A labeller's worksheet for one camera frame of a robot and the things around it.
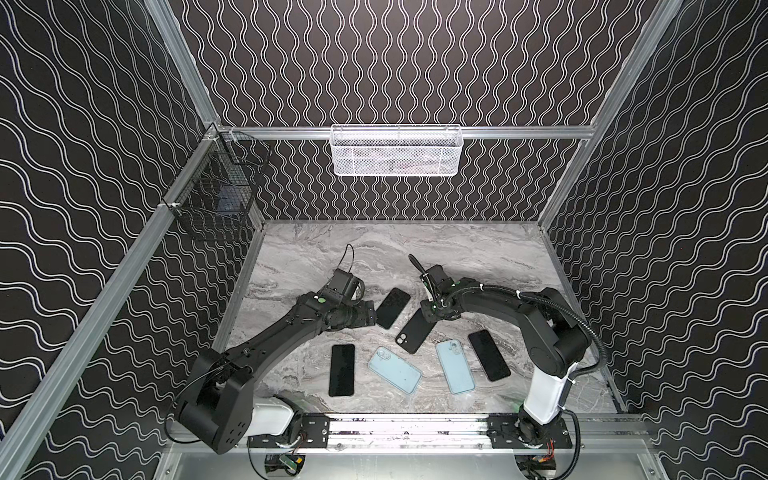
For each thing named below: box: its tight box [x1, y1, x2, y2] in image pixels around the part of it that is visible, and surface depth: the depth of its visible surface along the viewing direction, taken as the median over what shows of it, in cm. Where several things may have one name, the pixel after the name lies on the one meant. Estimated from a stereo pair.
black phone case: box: [395, 308, 436, 354], surface depth 92 cm
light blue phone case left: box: [368, 346, 423, 394], surface depth 87 cm
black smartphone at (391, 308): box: [376, 287, 411, 330], surface depth 97 cm
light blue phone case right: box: [435, 339, 476, 395], surface depth 87 cm
